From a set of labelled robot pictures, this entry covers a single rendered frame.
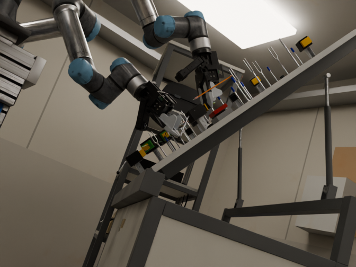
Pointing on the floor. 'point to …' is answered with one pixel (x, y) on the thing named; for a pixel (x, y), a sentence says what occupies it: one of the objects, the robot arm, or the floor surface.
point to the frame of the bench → (259, 241)
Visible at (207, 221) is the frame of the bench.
